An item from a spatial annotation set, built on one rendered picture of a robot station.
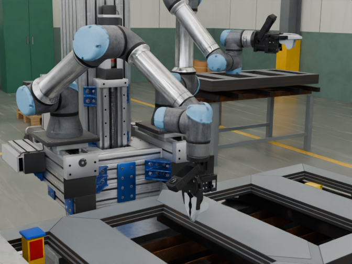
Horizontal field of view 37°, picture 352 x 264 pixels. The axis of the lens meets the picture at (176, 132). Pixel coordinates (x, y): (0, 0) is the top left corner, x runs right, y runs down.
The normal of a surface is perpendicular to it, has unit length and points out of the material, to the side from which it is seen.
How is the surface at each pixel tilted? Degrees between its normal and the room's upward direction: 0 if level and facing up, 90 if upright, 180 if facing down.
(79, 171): 90
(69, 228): 0
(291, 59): 90
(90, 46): 86
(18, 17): 90
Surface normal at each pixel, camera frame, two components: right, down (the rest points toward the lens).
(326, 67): -0.86, 0.10
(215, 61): -0.55, 0.17
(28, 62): 0.51, 0.19
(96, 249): 0.01, -0.98
